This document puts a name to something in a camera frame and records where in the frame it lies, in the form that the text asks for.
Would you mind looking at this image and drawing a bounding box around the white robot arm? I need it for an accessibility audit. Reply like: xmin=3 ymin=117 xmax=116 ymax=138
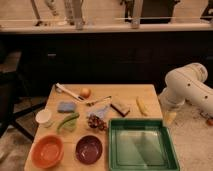
xmin=159 ymin=63 xmax=213 ymax=117

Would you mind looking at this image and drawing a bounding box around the dark purple bowl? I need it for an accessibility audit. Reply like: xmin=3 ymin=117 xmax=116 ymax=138
xmin=75 ymin=135 xmax=103 ymax=165

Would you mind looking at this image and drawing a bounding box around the orange bowl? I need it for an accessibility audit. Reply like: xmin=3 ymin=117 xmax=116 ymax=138
xmin=31 ymin=135 xmax=64 ymax=169

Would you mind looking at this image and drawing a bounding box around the orange fruit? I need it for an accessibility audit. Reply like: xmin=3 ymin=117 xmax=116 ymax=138
xmin=80 ymin=88 xmax=91 ymax=98

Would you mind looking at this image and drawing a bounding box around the brown block brush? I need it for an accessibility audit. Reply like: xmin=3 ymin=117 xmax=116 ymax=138
xmin=111 ymin=99 xmax=130 ymax=117

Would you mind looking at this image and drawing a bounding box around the yellow banana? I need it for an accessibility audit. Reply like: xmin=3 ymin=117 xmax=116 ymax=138
xmin=136 ymin=97 xmax=148 ymax=116

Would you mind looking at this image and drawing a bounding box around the bunch of dark grapes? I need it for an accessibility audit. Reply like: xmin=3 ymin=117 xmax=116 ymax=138
xmin=88 ymin=115 xmax=107 ymax=131

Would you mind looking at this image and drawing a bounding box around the blue sponge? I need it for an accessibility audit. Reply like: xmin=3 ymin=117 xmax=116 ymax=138
xmin=57 ymin=102 xmax=76 ymax=113

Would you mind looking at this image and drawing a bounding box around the green pea pod toy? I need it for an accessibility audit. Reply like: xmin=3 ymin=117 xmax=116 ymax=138
xmin=56 ymin=113 xmax=79 ymax=132

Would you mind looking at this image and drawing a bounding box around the green plastic tray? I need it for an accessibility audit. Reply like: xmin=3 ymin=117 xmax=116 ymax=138
xmin=108 ymin=119 xmax=180 ymax=171

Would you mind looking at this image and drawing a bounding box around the white cup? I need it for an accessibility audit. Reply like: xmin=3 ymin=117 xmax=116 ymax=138
xmin=35 ymin=109 xmax=52 ymax=127

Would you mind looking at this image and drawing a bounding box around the black chair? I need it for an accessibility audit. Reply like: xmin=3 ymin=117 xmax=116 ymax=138
xmin=0 ymin=52 xmax=46 ymax=141

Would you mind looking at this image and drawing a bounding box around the white handled knife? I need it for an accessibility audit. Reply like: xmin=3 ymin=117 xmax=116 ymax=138
xmin=55 ymin=83 xmax=85 ymax=101

